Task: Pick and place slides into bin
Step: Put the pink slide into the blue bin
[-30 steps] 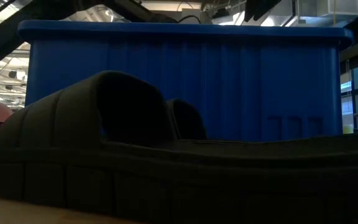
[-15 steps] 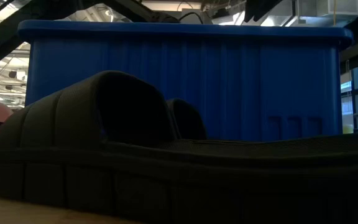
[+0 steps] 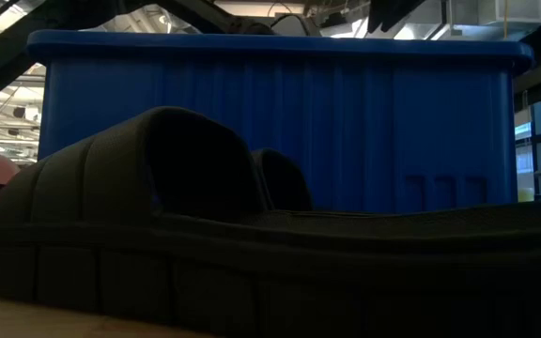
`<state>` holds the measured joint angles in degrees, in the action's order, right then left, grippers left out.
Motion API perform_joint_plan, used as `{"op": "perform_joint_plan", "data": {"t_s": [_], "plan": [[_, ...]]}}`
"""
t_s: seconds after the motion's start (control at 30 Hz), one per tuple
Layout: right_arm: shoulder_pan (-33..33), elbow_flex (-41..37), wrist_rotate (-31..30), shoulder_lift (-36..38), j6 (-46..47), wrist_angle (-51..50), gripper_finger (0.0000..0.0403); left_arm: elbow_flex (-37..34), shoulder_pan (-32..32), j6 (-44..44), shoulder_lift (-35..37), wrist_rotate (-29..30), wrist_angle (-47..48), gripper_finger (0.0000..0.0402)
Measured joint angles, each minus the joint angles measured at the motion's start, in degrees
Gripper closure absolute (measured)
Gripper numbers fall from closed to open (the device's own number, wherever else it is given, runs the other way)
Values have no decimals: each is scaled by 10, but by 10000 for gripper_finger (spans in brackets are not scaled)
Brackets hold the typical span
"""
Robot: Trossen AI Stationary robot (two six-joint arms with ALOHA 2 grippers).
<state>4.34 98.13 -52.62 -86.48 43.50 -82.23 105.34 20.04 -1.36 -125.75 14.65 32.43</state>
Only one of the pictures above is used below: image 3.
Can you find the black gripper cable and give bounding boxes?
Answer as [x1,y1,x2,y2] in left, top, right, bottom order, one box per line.
[269,12,317,38]

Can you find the grey ceiling duct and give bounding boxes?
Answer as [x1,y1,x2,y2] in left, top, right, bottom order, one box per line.
[443,0,541,27]

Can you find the blue plastic bin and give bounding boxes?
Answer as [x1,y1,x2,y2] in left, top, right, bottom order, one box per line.
[25,29,535,216]

